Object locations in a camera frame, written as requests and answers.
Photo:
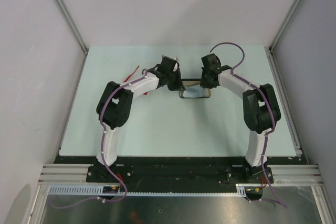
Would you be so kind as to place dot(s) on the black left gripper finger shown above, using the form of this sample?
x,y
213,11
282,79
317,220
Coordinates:
x,y
178,79
175,87

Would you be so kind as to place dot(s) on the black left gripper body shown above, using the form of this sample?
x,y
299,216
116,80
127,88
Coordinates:
x,y
172,78

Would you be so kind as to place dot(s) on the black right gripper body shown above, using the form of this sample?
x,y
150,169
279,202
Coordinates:
x,y
208,81

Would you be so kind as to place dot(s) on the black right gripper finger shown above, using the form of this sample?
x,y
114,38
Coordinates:
x,y
211,86
203,82

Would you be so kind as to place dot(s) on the dark green glasses case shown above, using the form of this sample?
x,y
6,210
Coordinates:
x,y
194,84

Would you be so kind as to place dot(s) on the light blue cleaning cloth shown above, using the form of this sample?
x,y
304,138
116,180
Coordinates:
x,y
194,93

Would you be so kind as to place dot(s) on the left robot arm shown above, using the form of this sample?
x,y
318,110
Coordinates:
x,y
115,104

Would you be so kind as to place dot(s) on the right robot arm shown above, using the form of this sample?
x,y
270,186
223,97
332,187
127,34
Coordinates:
x,y
261,110

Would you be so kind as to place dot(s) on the red sunglasses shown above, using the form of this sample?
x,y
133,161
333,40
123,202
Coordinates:
x,y
133,75

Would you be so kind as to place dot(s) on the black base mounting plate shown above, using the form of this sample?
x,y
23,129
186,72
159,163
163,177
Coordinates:
x,y
177,174

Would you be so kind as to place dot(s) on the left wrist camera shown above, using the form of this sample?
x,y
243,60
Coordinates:
x,y
175,64

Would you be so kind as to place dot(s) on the grey slotted cable duct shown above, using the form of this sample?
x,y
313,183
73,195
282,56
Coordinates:
x,y
100,190

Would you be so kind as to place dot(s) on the right aluminium frame post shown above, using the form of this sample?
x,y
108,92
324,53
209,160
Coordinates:
x,y
289,17

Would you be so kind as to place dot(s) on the aluminium frame post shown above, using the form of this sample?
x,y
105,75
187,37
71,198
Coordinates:
x,y
289,17
61,5

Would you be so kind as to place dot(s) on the aluminium front rail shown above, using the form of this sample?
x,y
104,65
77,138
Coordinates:
x,y
284,175

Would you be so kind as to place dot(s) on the left aluminium frame post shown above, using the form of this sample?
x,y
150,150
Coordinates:
x,y
61,5

